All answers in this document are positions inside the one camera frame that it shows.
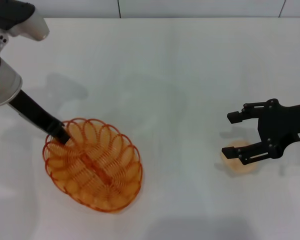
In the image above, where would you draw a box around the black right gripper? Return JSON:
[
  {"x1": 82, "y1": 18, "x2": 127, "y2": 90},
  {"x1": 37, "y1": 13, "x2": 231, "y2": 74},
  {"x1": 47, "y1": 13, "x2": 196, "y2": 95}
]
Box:
[{"x1": 221, "y1": 98, "x2": 300, "y2": 166}]

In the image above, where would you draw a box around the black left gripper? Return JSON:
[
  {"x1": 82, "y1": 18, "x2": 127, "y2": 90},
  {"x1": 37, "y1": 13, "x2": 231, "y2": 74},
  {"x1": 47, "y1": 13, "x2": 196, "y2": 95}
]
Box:
[{"x1": 8, "y1": 89, "x2": 71, "y2": 145}]

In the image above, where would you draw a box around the orange wire loop basket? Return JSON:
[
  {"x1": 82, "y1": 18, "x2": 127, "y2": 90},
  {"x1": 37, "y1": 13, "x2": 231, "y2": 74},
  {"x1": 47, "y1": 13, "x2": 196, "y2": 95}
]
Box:
[{"x1": 42, "y1": 117, "x2": 144, "y2": 215}]

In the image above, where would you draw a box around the round pale bread bun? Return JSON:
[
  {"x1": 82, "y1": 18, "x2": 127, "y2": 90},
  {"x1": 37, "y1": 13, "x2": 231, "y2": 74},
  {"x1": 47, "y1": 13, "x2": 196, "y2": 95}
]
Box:
[{"x1": 219, "y1": 141, "x2": 260, "y2": 174}]

